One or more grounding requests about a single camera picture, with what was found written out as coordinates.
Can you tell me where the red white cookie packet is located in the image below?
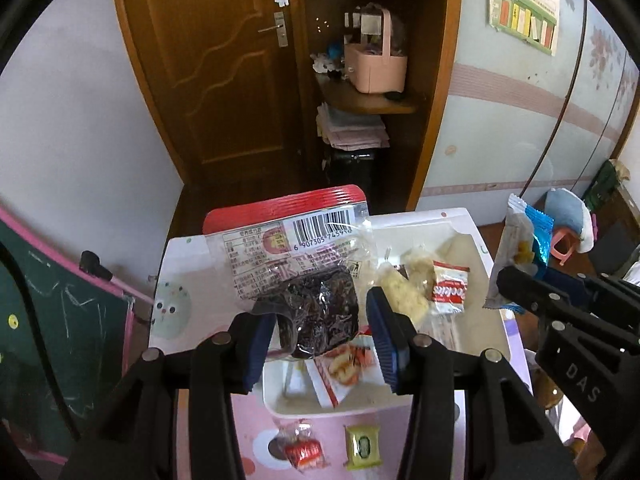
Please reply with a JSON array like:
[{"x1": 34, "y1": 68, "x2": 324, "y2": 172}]
[{"x1": 432, "y1": 261, "x2": 470, "y2": 315}]

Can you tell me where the pink handled basket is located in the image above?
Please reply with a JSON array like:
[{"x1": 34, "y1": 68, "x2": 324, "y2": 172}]
[{"x1": 344, "y1": 8, "x2": 408, "y2": 94}]

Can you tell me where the cartoon face table cover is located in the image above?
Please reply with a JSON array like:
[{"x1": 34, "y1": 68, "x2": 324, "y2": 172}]
[{"x1": 150, "y1": 208, "x2": 529, "y2": 479}]

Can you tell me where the white plastic storage bin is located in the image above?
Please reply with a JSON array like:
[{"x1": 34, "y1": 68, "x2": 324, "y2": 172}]
[{"x1": 262, "y1": 208, "x2": 511, "y2": 419}]

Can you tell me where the green chalkboard pink frame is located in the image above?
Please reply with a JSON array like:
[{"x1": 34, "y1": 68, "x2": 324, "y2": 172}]
[{"x1": 1, "y1": 212, "x2": 149, "y2": 465}]

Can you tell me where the wall poster chart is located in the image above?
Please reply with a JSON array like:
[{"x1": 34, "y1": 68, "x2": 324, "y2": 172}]
[{"x1": 488, "y1": 0, "x2": 560, "y2": 56}]

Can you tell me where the small green snack packet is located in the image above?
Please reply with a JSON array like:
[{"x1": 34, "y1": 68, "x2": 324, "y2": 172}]
[{"x1": 345, "y1": 425, "x2": 383, "y2": 470}]

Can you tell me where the red white snack bag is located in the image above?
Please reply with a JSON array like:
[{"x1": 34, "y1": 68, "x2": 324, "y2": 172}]
[{"x1": 305, "y1": 335, "x2": 385, "y2": 408}]

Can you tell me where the pink plastic stool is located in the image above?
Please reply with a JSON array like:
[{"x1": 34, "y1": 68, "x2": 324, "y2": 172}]
[{"x1": 550, "y1": 226, "x2": 579, "y2": 266}]

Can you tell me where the clear bag yellow noodle cake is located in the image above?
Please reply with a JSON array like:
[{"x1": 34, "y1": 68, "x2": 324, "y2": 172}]
[{"x1": 375, "y1": 247, "x2": 435, "y2": 328}]

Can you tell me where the red dark dried-fruit packet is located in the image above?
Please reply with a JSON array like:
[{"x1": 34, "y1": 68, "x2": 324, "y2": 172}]
[{"x1": 203, "y1": 184, "x2": 373, "y2": 360}]

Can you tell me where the white blue snack packet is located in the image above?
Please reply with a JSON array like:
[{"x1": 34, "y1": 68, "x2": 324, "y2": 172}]
[{"x1": 484, "y1": 194, "x2": 554, "y2": 310}]

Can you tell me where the small red candy packet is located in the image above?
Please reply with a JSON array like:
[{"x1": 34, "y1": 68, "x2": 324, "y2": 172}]
[{"x1": 277, "y1": 420, "x2": 328, "y2": 472}]

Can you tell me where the brown wooden door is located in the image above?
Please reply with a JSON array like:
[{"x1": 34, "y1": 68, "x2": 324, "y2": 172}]
[{"x1": 115, "y1": 0, "x2": 304, "y2": 186}]

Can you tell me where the wooden corner shelf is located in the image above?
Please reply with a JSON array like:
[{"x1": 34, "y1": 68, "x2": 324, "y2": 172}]
[{"x1": 294, "y1": 0, "x2": 461, "y2": 214}]

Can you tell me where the blue white cushion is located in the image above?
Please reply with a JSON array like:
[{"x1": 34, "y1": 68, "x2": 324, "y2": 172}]
[{"x1": 544, "y1": 188, "x2": 594, "y2": 254}]

